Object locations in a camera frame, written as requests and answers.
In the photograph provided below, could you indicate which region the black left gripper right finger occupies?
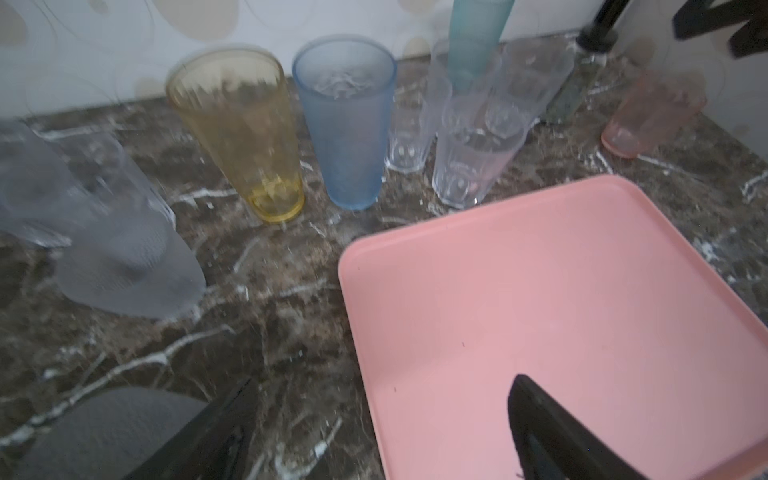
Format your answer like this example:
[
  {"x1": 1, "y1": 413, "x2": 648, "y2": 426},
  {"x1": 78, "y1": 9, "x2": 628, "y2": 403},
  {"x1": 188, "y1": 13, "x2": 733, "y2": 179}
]
[{"x1": 507, "y1": 374, "x2": 644, "y2": 479}]

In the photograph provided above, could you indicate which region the herb spice jar black lid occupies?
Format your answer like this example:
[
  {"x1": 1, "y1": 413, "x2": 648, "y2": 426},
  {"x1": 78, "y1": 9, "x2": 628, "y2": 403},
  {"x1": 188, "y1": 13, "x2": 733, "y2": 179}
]
[{"x1": 540, "y1": 23, "x2": 618, "y2": 124}]

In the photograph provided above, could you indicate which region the tall yellow plastic tumbler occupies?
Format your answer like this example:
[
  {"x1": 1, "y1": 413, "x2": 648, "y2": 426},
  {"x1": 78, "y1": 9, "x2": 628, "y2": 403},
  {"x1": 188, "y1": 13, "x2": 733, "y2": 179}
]
[{"x1": 165, "y1": 44, "x2": 305, "y2": 223}]

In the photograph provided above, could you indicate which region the frosted clear cup near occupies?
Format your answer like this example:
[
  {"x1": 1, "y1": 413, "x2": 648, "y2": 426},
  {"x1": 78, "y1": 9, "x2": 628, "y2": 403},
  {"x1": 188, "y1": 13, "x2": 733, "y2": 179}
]
[{"x1": 45, "y1": 132, "x2": 206, "y2": 319}]

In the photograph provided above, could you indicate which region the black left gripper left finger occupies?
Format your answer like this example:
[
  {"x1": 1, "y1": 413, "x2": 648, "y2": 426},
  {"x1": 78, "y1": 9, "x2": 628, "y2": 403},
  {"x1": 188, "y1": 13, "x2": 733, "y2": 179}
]
[{"x1": 125, "y1": 378, "x2": 258, "y2": 479}]

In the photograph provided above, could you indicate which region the pink short plastic cup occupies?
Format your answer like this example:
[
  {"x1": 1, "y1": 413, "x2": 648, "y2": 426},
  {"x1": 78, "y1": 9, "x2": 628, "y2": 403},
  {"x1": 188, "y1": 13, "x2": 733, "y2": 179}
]
[{"x1": 600, "y1": 71, "x2": 707, "y2": 159}]

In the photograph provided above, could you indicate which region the clear glass far left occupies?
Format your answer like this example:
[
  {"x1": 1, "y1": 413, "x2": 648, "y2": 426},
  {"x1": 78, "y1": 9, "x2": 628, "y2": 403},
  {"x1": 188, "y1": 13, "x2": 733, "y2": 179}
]
[{"x1": 1, "y1": 121, "x2": 74, "y2": 248}]

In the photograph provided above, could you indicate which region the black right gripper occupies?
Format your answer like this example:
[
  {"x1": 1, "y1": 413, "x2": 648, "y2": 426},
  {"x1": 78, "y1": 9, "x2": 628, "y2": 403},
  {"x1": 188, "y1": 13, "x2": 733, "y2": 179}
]
[{"x1": 672, "y1": 0, "x2": 767, "y2": 59}]

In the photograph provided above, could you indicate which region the tall blue frosted tumbler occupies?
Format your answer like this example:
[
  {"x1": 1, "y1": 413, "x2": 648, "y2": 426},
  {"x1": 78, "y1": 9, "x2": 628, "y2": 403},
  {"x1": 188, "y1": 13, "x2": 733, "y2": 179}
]
[{"x1": 292, "y1": 35, "x2": 398, "y2": 211}]

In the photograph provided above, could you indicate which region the black corner frame post right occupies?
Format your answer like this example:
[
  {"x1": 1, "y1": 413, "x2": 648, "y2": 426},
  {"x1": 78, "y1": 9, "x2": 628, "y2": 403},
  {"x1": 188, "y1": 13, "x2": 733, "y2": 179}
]
[{"x1": 592, "y1": 0, "x2": 630, "y2": 34}]

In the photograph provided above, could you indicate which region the pink plastic tray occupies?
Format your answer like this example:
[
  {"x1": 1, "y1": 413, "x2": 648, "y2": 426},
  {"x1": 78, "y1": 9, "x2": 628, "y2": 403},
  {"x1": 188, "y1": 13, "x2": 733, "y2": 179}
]
[{"x1": 338, "y1": 175, "x2": 767, "y2": 479}]

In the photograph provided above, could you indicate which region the tall teal textured tumbler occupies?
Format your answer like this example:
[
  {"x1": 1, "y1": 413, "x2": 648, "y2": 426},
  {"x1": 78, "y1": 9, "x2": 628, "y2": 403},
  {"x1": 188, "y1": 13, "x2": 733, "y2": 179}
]
[{"x1": 446, "y1": 0, "x2": 516, "y2": 91}]

